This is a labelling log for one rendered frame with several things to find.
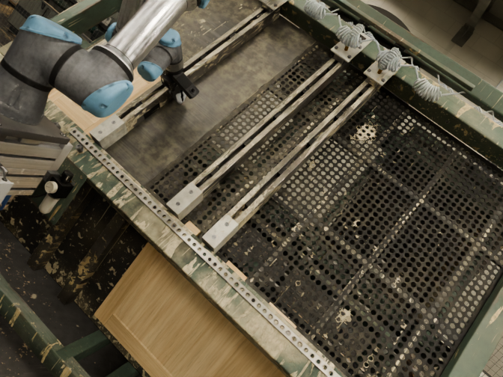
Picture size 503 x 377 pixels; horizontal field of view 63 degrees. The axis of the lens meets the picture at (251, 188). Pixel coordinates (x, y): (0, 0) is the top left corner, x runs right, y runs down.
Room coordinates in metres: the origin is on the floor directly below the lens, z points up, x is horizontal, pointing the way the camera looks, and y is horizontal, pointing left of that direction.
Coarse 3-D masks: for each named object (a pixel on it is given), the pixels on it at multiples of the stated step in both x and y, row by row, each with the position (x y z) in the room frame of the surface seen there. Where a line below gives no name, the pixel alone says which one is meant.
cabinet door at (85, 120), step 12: (132, 84) 1.73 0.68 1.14; (144, 84) 1.74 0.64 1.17; (48, 96) 1.62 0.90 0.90; (60, 96) 1.63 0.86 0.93; (132, 96) 1.69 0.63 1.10; (60, 108) 1.60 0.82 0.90; (72, 108) 1.61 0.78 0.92; (120, 108) 1.65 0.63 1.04; (84, 120) 1.59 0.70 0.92; (96, 120) 1.60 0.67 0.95
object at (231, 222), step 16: (400, 48) 1.78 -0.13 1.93; (384, 64) 1.78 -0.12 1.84; (368, 80) 1.87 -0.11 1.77; (384, 80) 1.84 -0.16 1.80; (352, 96) 1.82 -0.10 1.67; (368, 96) 1.87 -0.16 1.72; (336, 112) 1.76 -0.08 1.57; (352, 112) 1.79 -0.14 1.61; (320, 128) 1.70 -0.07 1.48; (336, 128) 1.73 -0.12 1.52; (304, 144) 1.64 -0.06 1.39; (320, 144) 1.69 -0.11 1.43; (288, 160) 1.59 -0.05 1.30; (304, 160) 1.62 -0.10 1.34; (272, 176) 1.54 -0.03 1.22; (288, 176) 1.57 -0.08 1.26; (256, 192) 1.49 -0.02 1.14; (272, 192) 1.53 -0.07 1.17; (240, 208) 1.45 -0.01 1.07; (256, 208) 1.48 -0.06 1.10; (224, 224) 1.40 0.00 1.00; (240, 224) 1.44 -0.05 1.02; (208, 240) 1.36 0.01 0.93; (224, 240) 1.38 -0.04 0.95
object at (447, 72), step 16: (336, 0) 1.85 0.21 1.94; (320, 16) 1.87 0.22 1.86; (368, 16) 1.82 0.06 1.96; (336, 32) 1.85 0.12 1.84; (352, 32) 1.83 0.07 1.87; (384, 32) 1.80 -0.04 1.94; (416, 48) 1.76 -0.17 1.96; (400, 64) 1.79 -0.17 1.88; (432, 64) 1.74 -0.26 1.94; (416, 80) 1.76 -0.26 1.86; (464, 80) 1.70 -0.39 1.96; (432, 96) 1.77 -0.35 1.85
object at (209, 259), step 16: (160, 208) 1.41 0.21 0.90; (176, 224) 1.38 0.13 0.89; (192, 240) 1.36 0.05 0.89; (208, 256) 1.34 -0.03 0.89; (224, 272) 1.32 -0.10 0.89; (240, 288) 1.30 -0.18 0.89; (256, 304) 1.28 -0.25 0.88; (272, 320) 1.26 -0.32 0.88; (288, 336) 1.25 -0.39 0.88; (304, 352) 1.23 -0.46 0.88; (320, 368) 1.21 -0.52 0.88
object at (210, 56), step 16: (272, 0) 2.01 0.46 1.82; (256, 16) 2.00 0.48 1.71; (272, 16) 2.05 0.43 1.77; (240, 32) 1.92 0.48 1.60; (256, 32) 2.01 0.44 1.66; (208, 48) 1.84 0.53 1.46; (224, 48) 1.85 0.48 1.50; (192, 64) 1.79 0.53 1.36; (208, 64) 1.82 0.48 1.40; (192, 80) 1.79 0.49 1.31; (144, 96) 1.64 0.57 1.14; (160, 96) 1.66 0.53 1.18; (128, 112) 1.61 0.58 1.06; (144, 112) 1.63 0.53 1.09; (96, 128) 1.52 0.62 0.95; (112, 128) 1.53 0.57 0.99; (128, 128) 1.60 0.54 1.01
